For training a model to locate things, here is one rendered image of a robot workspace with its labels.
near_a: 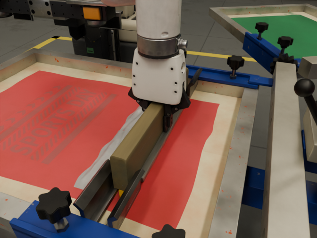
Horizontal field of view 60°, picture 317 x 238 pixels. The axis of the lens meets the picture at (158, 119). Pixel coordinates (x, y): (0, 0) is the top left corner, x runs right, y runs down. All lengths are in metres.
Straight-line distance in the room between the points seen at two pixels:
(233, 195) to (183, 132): 0.22
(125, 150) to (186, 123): 0.27
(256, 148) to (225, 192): 1.70
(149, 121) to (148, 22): 0.17
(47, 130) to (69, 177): 0.17
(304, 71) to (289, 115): 0.32
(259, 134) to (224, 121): 1.62
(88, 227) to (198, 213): 0.18
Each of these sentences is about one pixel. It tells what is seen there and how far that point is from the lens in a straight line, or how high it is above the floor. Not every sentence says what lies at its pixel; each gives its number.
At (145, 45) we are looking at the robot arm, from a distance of 0.47.
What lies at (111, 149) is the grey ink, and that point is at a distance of 0.59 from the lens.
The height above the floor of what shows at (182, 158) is 0.96.
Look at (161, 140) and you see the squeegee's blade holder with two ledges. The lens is 0.55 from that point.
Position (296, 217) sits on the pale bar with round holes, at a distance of 0.41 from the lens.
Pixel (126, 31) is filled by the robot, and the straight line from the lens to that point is 1.65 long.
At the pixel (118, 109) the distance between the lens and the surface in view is 0.72.
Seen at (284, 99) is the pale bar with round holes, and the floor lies 1.04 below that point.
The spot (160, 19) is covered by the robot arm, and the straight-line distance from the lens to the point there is 0.45.
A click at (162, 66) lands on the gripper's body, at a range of 0.49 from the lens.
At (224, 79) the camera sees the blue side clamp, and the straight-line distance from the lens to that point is 0.79.
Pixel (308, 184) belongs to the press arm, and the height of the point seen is 0.92.
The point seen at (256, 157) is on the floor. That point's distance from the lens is 2.09.
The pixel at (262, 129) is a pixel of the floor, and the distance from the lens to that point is 2.37.
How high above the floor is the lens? 1.35
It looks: 35 degrees down
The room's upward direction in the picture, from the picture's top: straight up
